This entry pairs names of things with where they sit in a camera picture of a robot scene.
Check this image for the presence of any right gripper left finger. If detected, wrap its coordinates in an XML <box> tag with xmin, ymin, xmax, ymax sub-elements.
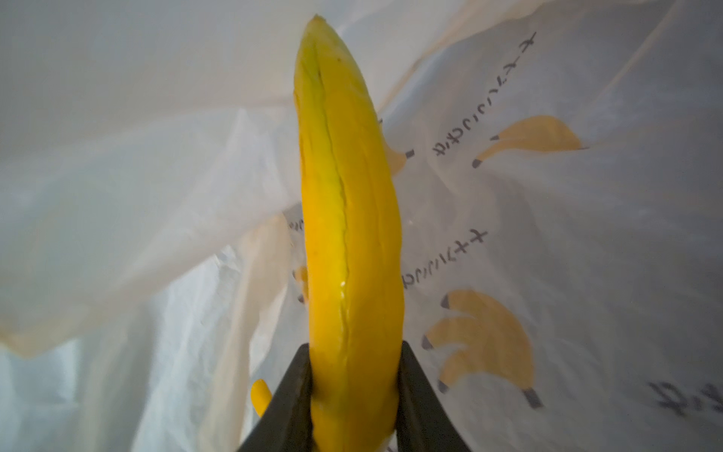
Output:
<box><xmin>237</xmin><ymin>344</ymin><xmax>313</xmax><ymax>452</ymax></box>

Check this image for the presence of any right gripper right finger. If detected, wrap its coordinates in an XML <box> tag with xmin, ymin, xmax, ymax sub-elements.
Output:
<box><xmin>395</xmin><ymin>341</ymin><xmax>471</xmax><ymax>452</ymax></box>

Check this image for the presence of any deep yellow banana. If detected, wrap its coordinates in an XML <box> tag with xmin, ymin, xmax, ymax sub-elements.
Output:
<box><xmin>294</xmin><ymin>16</ymin><xmax>405</xmax><ymax>451</ymax></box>

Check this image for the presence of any translucent cream plastic bag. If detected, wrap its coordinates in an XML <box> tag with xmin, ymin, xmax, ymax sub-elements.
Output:
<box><xmin>1</xmin><ymin>1</ymin><xmax>722</xmax><ymax>451</ymax></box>

